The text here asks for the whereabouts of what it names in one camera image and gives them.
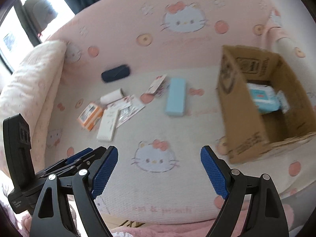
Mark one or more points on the orange and white box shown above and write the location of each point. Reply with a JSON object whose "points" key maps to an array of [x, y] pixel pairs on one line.
{"points": [[90, 116]]}

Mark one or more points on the grey-print sticker packet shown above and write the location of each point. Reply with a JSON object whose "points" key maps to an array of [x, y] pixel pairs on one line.
{"points": [[130, 113]]}

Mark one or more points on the black curved frame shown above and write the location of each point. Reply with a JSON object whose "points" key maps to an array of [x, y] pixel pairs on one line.
{"points": [[28, 24]]}

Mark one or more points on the white printed cushion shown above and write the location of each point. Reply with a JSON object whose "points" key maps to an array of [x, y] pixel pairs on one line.
{"points": [[29, 79]]}

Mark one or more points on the pink fluffy blanket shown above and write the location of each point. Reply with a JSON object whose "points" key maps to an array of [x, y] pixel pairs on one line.
{"points": [[172, 229]]}

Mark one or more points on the small pink card packet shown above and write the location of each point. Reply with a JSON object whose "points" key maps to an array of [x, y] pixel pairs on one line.
{"points": [[156, 85]]}

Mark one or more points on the white printed notice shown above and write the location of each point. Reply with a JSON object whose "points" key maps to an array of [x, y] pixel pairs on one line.
{"points": [[8, 41]]}

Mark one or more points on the light blue wet wipes pack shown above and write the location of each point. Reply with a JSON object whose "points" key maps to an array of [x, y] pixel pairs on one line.
{"points": [[264, 97]]}

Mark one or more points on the white red-print sticker packet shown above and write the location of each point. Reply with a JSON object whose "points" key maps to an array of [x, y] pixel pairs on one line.
{"points": [[123, 101]]}

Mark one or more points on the brown cardboard box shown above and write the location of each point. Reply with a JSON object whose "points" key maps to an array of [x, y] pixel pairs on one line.
{"points": [[237, 108]]}

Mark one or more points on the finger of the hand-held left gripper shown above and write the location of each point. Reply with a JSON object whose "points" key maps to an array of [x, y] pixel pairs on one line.
{"points": [[79, 155], [91, 158]]}

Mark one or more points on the light blue pencil case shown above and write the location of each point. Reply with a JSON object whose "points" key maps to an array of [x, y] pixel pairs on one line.
{"points": [[175, 97]]}

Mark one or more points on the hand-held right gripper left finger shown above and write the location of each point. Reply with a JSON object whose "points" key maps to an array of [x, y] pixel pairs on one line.
{"points": [[105, 172]]}

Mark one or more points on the dark blue glasses case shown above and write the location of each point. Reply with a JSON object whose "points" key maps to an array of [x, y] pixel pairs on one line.
{"points": [[115, 72]]}

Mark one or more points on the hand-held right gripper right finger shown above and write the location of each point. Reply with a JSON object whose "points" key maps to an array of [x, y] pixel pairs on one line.
{"points": [[214, 172]]}

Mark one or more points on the white paper roll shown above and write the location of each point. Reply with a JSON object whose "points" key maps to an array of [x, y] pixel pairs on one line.
{"points": [[111, 96]]}

